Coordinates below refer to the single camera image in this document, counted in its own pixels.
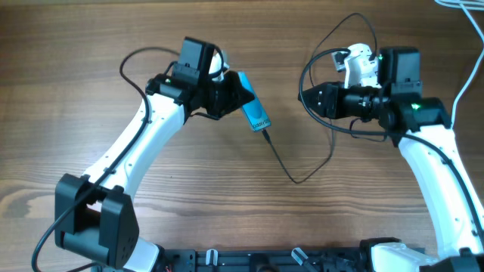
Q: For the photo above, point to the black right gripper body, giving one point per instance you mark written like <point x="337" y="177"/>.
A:
<point x="339" y="100"/>

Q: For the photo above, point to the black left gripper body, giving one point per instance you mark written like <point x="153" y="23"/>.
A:
<point x="215" y="97"/>

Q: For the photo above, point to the blue screen Galaxy smartphone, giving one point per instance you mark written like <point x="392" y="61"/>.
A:
<point x="256" y="115"/>

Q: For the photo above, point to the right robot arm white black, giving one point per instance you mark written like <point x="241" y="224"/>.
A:
<point x="388" y="89"/>

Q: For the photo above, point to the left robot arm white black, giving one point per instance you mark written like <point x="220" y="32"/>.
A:
<point x="94" y="212"/>

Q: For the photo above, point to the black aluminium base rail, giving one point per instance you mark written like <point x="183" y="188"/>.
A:
<point x="332" y="259"/>

